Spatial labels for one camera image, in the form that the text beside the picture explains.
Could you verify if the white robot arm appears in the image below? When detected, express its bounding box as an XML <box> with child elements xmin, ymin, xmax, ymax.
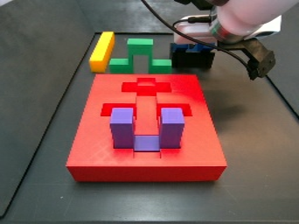
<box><xmin>172</xmin><ymin>0</ymin><xmax>299</xmax><ymax>44</ymax></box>

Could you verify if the black L-shaped holder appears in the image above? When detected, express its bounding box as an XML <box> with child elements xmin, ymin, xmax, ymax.
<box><xmin>170</xmin><ymin>52</ymin><xmax>214</xmax><ymax>69</ymax></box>

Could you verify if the blue U-shaped block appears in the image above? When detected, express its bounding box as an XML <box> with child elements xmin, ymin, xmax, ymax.
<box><xmin>170</xmin><ymin>43</ymin><xmax>212</xmax><ymax>53</ymax></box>

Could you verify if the purple U-shaped block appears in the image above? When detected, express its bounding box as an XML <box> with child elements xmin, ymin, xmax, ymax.
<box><xmin>109</xmin><ymin>108</ymin><xmax>184</xmax><ymax>152</ymax></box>

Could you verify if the red base fixture block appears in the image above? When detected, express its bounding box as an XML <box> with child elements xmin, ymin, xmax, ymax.
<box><xmin>66</xmin><ymin>74</ymin><xmax>226</xmax><ymax>182</ymax></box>

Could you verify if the green arch block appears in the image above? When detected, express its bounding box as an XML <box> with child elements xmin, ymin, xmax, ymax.
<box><xmin>108</xmin><ymin>38</ymin><xmax>172</xmax><ymax>74</ymax></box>

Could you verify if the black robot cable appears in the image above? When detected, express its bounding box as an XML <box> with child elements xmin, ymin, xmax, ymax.
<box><xmin>138</xmin><ymin>0</ymin><xmax>258</xmax><ymax>77</ymax></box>

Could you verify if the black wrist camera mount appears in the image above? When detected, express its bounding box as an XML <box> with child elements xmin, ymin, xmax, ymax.
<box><xmin>218</xmin><ymin>38</ymin><xmax>276</xmax><ymax>80</ymax></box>

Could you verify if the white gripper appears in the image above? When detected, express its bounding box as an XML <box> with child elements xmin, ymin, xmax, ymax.
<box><xmin>172</xmin><ymin>15</ymin><xmax>282</xmax><ymax>46</ymax></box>

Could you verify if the yellow long bar block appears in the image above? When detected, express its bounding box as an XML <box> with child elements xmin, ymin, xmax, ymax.
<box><xmin>88</xmin><ymin>31</ymin><xmax>114</xmax><ymax>73</ymax></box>

